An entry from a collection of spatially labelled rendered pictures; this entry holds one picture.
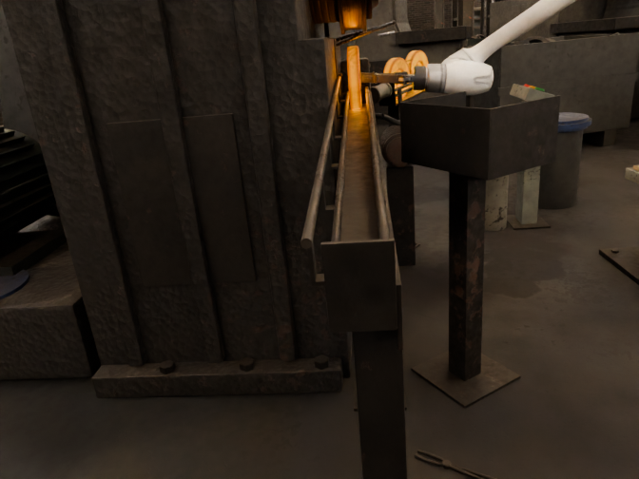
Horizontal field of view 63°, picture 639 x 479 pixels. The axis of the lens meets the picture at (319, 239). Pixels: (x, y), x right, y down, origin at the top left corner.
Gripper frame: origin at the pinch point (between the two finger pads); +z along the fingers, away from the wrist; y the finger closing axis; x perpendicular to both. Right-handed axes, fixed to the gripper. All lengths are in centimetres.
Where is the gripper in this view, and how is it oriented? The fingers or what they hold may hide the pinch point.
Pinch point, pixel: (361, 77)
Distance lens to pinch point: 177.4
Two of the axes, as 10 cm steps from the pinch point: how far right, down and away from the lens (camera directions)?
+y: 0.7, -3.6, 9.3
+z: -10.0, -0.3, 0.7
